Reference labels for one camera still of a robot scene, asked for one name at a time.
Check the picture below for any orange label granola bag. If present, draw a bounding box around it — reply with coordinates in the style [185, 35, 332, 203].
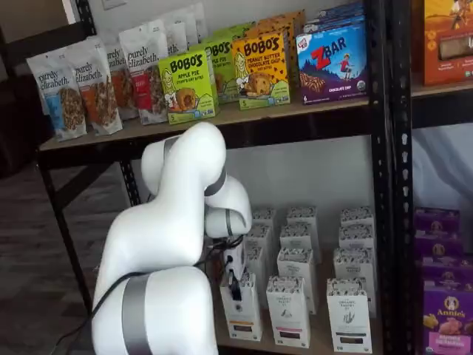
[71, 35, 124, 136]
[104, 39, 140, 122]

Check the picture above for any white granola bag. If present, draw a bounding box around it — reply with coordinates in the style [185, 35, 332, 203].
[161, 10, 188, 57]
[183, 2, 206, 44]

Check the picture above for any yellow Bobo's peanut butter box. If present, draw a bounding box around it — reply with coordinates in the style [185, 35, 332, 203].
[256, 10, 307, 89]
[231, 30, 292, 111]
[243, 20, 297, 95]

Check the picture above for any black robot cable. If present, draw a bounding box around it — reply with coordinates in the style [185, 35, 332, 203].
[91, 235, 246, 327]

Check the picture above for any red label granola bag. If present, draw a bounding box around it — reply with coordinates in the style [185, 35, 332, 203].
[118, 19, 170, 125]

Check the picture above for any green Bobo's apple pie box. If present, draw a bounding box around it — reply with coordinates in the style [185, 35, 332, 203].
[157, 49, 220, 126]
[201, 36, 238, 106]

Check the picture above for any dark brown furniture piece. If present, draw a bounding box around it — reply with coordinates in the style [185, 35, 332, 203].
[0, 75, 51, 180]

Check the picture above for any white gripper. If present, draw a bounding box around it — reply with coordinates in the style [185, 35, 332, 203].
[221, 245, 248, 302]

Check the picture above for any orange snack box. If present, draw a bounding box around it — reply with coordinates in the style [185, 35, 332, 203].
[423, 0, 473, 87]

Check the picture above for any white box black strip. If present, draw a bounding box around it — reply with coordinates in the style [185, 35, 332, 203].
[339, 206, 375, 228]
[325, 277, 374, 354]
[338, 223, 376, 253]
[333, 246, 378, 320]

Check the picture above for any blue Zbar box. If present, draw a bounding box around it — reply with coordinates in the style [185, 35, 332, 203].
[295, 22, 371, 106]
[303, 13, 367, 34]
[313, 2, 365, 20]

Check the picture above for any purple Annie's box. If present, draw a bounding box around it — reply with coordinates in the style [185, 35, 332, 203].
[413, 229, 463, 260]
[421, 256, 473, 294]
[413, 206, 462, 234]
[422, 287, 473, 355]

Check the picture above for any white box yellow strip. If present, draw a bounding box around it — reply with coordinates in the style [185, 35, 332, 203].
[251, 207, 278, 229]
[243, 246, 268, 286]
[245, 223, 275, 253]
[219, 272, 265, 342]

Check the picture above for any blue label granola bag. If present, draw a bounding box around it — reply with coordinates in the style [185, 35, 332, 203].
[26, 51, 89, 143]

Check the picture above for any white box pink strip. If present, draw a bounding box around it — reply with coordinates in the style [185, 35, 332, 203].
[265, 275, 312, 349]
[279, 222, 322, 262]
[276, 246, 320, 316]
[286, 206, 319, 227]

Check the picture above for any black metal shelf rack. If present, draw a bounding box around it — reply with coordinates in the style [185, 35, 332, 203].
[391, 0, 473, 355]
[0, 0, 393, 355]

